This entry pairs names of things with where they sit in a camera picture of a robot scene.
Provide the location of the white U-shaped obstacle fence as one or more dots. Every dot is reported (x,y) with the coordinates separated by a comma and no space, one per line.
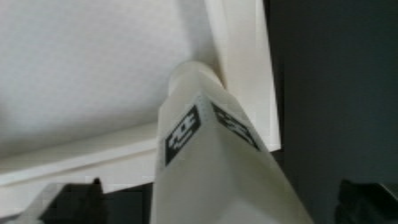
(123,173)

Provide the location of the white desk tabletop tray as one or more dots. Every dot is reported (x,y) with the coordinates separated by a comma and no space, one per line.
(89,51)

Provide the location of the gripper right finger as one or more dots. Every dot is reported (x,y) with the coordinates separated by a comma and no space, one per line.
(366,203)

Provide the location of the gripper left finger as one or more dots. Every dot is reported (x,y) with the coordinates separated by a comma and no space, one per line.
(68,204)

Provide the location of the white desk leg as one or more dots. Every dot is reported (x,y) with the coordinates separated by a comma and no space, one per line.
(221,185)

